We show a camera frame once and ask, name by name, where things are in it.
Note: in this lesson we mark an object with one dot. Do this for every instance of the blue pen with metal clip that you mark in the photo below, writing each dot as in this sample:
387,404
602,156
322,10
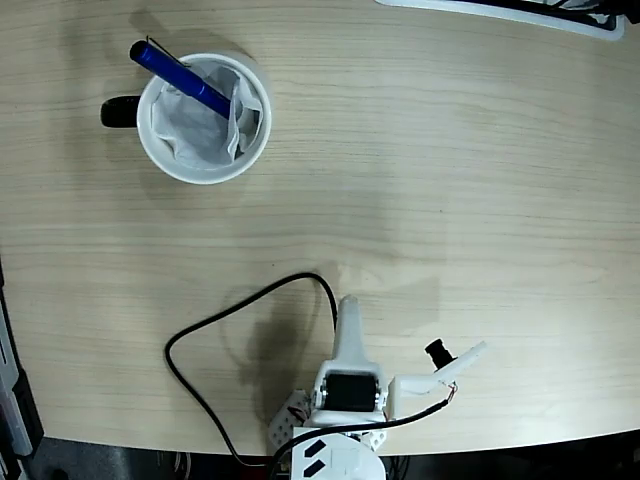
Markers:
175,75

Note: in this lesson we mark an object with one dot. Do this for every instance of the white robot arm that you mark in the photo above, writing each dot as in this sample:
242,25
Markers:
345,460

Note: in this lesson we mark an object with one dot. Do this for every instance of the crumpled white tissue paper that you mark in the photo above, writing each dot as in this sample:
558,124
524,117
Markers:
195,135

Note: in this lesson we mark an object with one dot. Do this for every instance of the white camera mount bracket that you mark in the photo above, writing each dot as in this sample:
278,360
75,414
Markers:
415,384

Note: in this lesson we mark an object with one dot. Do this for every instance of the black camera module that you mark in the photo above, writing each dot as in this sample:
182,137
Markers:
440,352

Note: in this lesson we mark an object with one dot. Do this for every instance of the black block beside rail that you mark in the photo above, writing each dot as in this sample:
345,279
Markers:
30,410

